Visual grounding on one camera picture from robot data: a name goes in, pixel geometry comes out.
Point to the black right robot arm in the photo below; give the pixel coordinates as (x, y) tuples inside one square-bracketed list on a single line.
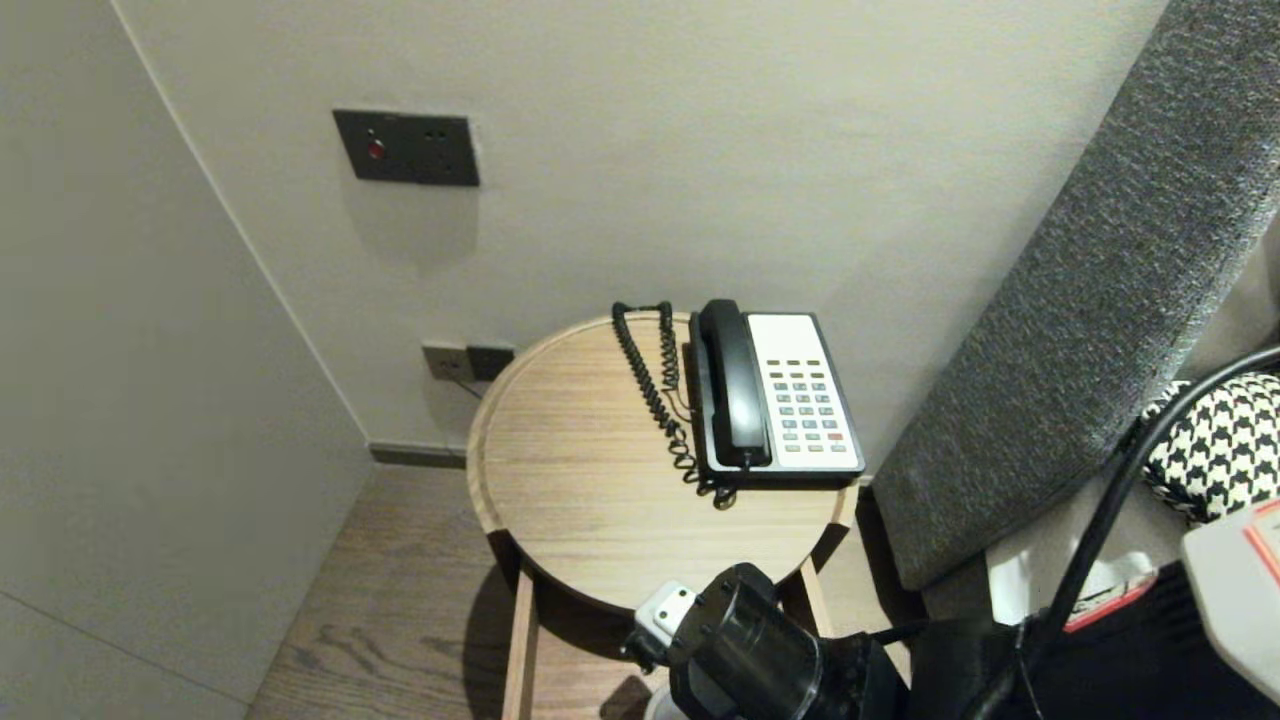
[(750, 650)]

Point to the black telephone handset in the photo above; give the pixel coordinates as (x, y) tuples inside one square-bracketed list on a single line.
[(735, 390)]

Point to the round wooden side table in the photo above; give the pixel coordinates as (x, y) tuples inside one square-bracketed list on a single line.
[(570, 450)]

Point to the black and white telephone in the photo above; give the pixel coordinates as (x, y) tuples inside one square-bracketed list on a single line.
[(805, 400)]

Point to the thin grey telephone line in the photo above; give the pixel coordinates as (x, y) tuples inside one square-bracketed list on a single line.
[(468, 387)]

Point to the white bed sheet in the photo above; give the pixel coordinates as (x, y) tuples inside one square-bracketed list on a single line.
[(1030, 570)]

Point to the grey fabric headboard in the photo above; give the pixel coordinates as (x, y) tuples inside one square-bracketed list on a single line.
[(1080, 300)]

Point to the black white houndstooth pillow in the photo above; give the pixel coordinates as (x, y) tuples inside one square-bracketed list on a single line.
[(1220, 450)]

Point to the white robot chassis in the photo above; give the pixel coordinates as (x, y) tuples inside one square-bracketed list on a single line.
[(1235, 590)]

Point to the wall power outlet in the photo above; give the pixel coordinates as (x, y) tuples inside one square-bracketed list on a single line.
[(443, 363)]

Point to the grey wall baseboard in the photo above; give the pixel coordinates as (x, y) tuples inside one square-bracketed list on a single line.
[(415, 457)]

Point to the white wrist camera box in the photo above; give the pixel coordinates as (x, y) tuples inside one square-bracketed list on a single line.
[(665, 610)]

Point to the dark wall switch panel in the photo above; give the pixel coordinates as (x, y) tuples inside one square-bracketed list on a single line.
[(410, 150)]

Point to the grey fabric bed frame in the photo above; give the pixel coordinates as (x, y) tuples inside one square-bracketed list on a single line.
[(955, 610)]

